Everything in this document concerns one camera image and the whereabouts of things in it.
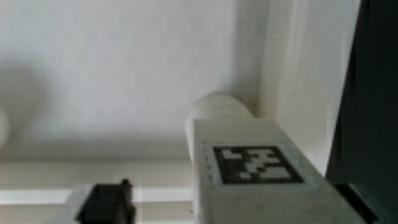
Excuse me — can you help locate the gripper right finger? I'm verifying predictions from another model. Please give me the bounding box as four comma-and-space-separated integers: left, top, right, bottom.
334, 184, 380, 224

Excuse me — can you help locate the white table leg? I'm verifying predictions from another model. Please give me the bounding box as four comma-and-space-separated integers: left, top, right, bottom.
185, 94, 366, 224

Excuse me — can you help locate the white square table top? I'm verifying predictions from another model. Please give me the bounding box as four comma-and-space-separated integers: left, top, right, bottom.
0, 0, 360, 224

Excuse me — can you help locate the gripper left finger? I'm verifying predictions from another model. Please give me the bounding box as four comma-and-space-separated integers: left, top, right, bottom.
74, 179, 137, 224

